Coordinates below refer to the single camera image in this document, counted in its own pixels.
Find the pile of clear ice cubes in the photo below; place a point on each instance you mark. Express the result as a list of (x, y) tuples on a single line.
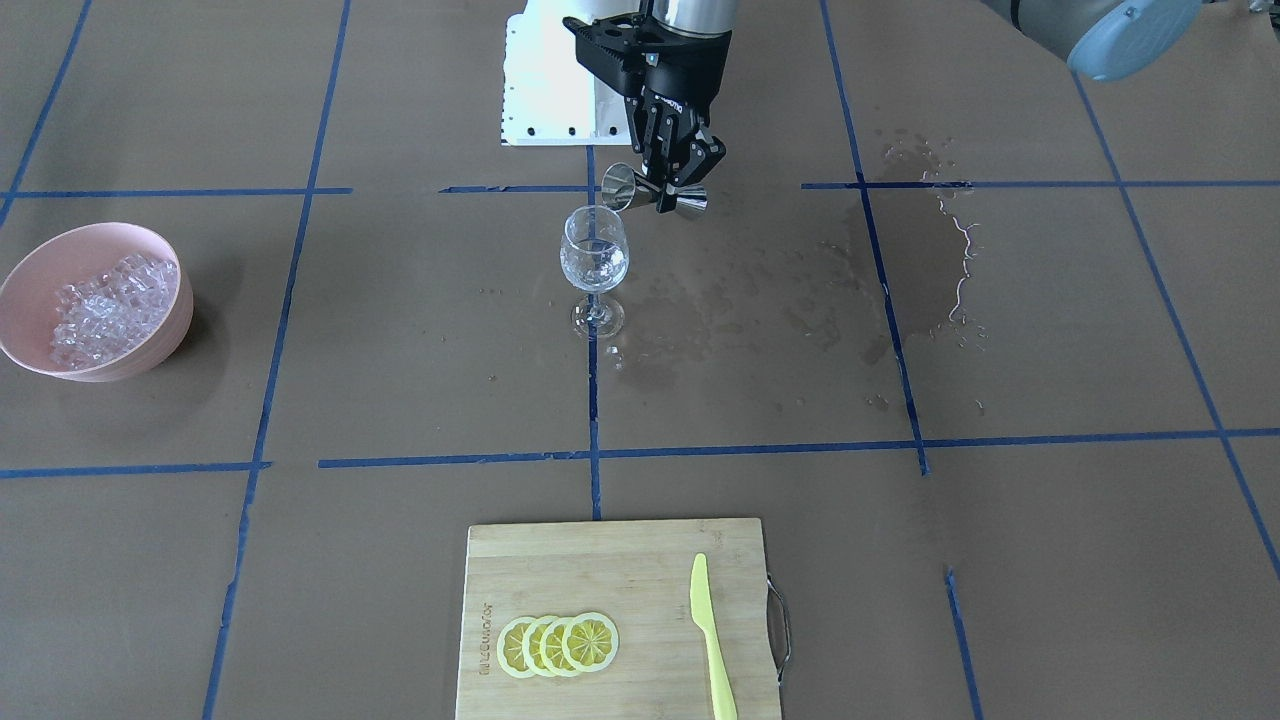
[(105, 317)]

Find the steel cocktail jigger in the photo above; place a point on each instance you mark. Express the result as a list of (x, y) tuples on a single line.
[(623, 188)]

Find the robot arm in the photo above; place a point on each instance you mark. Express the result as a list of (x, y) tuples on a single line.
[(1100, 40)]

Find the lemon slice nearest front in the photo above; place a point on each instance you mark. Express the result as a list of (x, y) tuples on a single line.
[(511, 654)]

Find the bamboo cutting board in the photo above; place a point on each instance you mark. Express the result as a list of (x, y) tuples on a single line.
[(637, 573)]

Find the clear wine glass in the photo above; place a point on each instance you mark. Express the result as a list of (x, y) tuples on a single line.
[(594, 258)]

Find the lemon slice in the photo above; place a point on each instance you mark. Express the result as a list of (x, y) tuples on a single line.
[(551, 648), (511, 654), (590, 642), (531, 645)]

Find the yellow plastic knife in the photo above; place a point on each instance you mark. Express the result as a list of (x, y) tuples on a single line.
[(701, 607)]

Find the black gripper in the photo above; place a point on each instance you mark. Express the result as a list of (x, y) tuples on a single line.
[(688, 72)]

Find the black camera wrist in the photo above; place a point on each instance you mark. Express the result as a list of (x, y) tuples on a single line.
[(612, 49)]

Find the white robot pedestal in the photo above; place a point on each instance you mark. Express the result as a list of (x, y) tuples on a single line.
[(549, 99)]

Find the pink bowl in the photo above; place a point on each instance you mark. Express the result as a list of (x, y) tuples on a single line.
[(28, 300)]

